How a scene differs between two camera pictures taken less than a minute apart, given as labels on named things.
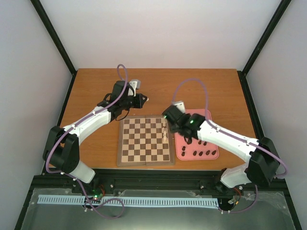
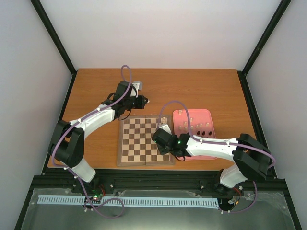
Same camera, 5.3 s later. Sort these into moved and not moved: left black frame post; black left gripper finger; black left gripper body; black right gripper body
Moved: black right gripper body
Not moved: black left gripper finger; left black frame post; black left gripper body
